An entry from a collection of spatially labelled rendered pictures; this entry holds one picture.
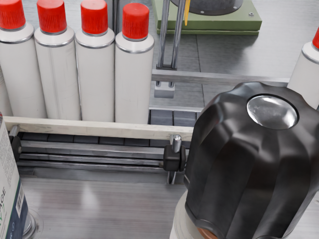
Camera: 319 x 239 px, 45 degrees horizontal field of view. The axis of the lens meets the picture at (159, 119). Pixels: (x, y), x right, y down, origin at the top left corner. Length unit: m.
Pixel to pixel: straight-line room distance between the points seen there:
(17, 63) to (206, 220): 0.36
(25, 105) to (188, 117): 0.26
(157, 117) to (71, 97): 0.15
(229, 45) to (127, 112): 0.43
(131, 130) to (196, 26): 0.43
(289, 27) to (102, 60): 0.64
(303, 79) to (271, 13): 0.55
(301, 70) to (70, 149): 0.35
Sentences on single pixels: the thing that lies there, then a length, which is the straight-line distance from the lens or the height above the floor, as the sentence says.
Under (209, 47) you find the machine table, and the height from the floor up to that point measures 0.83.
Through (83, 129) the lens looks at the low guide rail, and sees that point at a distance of 0.58.
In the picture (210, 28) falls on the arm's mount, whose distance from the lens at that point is 0.95.
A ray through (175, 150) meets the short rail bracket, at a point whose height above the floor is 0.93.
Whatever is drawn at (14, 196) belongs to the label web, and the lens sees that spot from 0.43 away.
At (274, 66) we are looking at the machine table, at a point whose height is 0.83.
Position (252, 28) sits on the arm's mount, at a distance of 0.98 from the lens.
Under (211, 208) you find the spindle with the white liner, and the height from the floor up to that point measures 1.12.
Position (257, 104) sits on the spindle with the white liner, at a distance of 0.23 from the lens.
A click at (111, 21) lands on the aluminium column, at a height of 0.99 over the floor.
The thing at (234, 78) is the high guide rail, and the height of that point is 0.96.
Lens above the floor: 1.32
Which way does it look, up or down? 44 degrees down
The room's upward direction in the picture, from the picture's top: 6 degrees clockwise
